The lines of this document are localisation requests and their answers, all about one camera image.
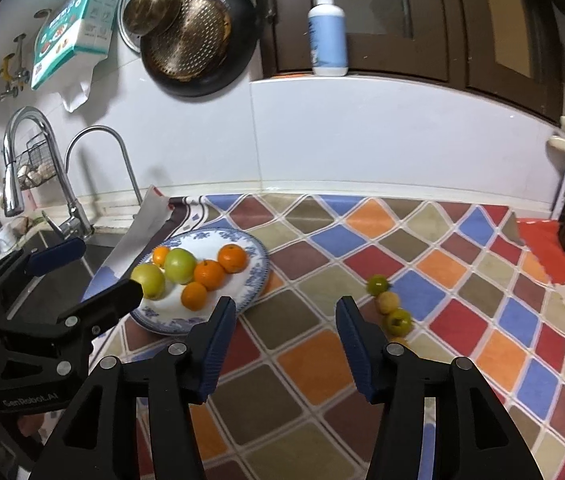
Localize thin gooseneck faucet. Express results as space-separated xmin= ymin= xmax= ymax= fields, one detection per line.
xmin=64 ymin=126 xmax=144 ymax=206

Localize blue rimmed white plate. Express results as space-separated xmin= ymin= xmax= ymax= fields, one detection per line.
xmin=130 ymin=227 xmax=270 ymax=337

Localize black frying pan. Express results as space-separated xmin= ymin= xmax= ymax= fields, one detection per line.
xmin=140 ymin=0 xmax=260 ymax=98

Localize steel kitchen sink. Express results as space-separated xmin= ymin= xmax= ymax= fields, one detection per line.
xmin=0 ymin=230 xmax=118 ymax=311

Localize white plastic bag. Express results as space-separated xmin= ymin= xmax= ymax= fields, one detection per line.
xmin=60 ymin=55 xmax=100 ymax=112

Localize black wire basket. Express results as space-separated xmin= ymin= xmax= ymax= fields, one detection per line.
xmin=15 ymin=132 xmax=60 ymax=191

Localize dark brown window frame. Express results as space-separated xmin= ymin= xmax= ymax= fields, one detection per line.
xmin=257 ymin=0 xmax=565 ymax=123

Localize colourful diamond pattern mat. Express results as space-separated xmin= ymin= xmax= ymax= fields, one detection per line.
xmin=82 ymin=185 xmax=565 ymax=480

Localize teal cardboard box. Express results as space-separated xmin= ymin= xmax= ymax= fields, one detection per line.
xmin=31 ymin=0 xmax=122 ymax=91

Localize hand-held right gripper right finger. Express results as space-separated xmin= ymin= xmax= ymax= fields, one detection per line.
xmin=335 ymin=296 xmax=545 ymax=480

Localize white and blue pump bottle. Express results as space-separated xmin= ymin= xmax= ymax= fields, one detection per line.
xmin=308 ymin=0 xmax=349 ymax=77

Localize green apple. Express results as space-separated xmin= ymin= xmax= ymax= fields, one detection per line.
xmin=163 ymin=248 xmax=198 ymax=286
xmin=130 ymin=263 xmax=166 ymax=300

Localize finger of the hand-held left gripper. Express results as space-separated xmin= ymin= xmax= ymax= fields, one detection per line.
xmin=0 ymin=237 xmax=86 ymax=311
xmin=0 ymin=278 xmax=143 ymax=371

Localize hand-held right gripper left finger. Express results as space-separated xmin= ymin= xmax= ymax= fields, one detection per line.
xmin=27 ymin=296 xmax=237 ymax=480

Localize gold metal colander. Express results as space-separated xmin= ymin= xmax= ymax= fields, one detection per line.
xmin=148 ymin=0 xmax=233 ymax=81

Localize person's left hand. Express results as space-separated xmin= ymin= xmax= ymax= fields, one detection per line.
xmin=0 ymin=402 xmax=46 ymax=443

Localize wall water taps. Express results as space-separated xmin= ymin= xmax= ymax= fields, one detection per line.
xmin=0 ymin=34 xmax=30 ymax=102

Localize chrome pull-down faucet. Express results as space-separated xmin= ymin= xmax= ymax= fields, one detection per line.
xmin=2 ymin=106 xmax=96 ymax=238

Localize orange striped mat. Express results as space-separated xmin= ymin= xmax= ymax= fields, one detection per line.
xmin=512 ymin=217 xmax=565 ymax=411

